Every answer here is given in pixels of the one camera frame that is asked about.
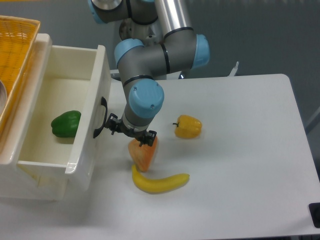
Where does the metal bowl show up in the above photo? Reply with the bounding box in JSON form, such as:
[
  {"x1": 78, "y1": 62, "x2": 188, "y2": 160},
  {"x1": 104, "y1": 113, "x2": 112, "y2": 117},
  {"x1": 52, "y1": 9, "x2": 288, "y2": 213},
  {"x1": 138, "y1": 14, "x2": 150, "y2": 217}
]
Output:
[{"x1": 0, "y1": 81, "x2": 8, "y2": 115}]

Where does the white clamp bracket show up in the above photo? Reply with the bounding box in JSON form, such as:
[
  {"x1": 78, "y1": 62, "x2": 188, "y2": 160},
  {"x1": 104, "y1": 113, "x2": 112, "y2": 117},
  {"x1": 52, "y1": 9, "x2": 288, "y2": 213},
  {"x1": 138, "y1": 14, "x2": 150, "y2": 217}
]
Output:
[{"x1": 228, "y1": 61, "x2": 240, "y2": 77}]

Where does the yellow banana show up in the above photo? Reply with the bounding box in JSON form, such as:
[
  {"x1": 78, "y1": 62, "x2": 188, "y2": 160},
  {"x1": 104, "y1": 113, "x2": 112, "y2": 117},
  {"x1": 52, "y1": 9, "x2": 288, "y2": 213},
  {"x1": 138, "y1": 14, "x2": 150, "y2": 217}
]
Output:
[{"x1": 131, "y1": 165, "x2": 190, "y2": 194}]

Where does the yellow bell pepper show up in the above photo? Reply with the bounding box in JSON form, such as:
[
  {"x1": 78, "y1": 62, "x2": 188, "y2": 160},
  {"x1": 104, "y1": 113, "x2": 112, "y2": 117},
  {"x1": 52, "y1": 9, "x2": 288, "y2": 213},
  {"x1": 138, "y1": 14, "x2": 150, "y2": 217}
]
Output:
[{"x1": 172, "y1": 115, "x2": 203, "y2": 139}]

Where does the yellow plastic basket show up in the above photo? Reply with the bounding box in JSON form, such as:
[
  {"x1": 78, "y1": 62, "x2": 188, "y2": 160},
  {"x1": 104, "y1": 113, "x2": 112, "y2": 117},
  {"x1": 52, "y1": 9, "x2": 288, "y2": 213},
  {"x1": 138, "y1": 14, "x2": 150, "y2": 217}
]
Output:
[{"x1": 0, "y1": 15, "x2": 41, "y2": 133}]

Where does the white top drawer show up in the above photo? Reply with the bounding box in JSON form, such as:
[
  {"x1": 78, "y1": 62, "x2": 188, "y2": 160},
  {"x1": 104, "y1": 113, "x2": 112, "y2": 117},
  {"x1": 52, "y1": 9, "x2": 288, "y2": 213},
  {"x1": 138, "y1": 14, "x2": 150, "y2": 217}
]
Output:
[{"x1": 17, "y1": 45, "x2": 111, "y2": 191}]

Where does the green bell pepper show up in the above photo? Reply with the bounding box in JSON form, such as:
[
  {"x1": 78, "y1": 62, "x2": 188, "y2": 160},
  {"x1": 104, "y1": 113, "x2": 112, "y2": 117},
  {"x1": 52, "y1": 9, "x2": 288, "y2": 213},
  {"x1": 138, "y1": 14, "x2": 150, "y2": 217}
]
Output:
[{"x1": 50, "y1": 110, "x2": 81, "y2": 138}]

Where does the black object at table edge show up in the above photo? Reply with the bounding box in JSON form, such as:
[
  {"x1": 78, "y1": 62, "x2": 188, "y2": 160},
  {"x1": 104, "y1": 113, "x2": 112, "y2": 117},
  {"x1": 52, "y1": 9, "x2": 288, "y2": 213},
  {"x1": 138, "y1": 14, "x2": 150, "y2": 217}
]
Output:
[{"x1": 308, "y1": 202, "x2": 320, "y2": 229}]

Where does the orange sandwich toast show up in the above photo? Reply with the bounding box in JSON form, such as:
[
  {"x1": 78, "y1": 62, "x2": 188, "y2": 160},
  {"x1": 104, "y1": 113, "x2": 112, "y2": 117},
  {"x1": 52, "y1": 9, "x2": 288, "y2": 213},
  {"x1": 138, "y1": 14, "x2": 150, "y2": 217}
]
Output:
[{"x1": 128, "y1": 136, "x2": 158, "y2": 172}]

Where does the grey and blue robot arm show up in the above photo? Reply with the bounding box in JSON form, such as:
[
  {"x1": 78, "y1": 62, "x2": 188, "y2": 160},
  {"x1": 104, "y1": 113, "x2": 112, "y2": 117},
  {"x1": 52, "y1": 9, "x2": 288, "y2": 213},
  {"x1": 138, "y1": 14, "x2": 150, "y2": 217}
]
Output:
[{"x1": 88, "y1": 0, "x2": 210, "y2": 146}]

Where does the white drawer cabinet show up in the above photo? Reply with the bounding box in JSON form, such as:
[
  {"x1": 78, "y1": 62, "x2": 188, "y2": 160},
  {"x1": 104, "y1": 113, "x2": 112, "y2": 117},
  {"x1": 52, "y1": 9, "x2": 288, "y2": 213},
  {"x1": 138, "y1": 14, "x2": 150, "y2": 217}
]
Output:
[{"x1": 0, "y1": 33, "x2": 67, "y2": 201}]

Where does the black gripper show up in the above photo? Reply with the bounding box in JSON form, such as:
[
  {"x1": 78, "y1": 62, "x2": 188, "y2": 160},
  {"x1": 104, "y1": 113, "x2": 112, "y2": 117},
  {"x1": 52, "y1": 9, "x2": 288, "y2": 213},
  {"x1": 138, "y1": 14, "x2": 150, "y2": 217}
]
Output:
[{"x1": 104, "y1": 113, "x2": 157, "y2": 147}]

